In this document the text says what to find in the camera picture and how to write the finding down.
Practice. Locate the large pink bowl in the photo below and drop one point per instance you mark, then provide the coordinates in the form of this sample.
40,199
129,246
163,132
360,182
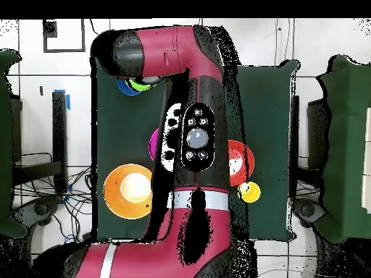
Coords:
153,144

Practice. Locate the dark green tablecloth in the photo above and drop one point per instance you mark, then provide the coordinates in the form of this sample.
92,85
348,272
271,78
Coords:
124,130

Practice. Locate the green-clothed side table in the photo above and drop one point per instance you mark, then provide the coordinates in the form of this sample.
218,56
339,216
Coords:
5,202
347,144

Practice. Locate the red shallow bowl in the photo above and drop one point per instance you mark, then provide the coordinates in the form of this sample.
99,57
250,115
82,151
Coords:
237,162

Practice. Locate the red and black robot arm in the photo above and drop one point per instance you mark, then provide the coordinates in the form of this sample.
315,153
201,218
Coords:
197,231

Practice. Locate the large orange bowl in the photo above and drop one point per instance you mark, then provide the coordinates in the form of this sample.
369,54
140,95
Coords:
116,197

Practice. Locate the light green bowl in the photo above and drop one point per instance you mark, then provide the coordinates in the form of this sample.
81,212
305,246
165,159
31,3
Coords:
139,86

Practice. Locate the yellow cup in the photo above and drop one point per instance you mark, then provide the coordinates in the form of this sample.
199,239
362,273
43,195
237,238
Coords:
252,194

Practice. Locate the small dark blue bowl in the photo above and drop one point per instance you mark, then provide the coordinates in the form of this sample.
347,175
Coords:
124,89

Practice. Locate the black stand frame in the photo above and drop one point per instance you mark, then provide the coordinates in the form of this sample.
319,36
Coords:
59,130
295,130

